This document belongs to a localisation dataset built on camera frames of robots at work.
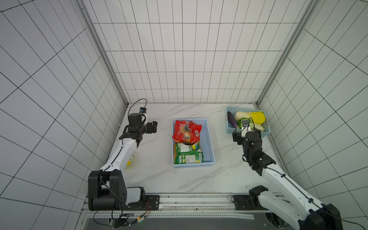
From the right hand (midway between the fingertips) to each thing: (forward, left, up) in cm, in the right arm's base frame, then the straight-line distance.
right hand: (240, 127), depth 80 cm
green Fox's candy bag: (-13, +32, -12) cm, 36 cm away
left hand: (+2, +56, -4) cm, 56 cm away
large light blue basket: (0, +18, -19) cm, 26 cm away
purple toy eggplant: (+18, -2, -16) cm, 24 cm away
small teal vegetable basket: (+8, +2, -13) cm, 15 cm away
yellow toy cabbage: (+17, -19, -10) cm, 27 cm away
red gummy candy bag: (0, +31, -7) cm, 32 cm away
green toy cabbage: (-6, +2, +13) cm, 15 cm away
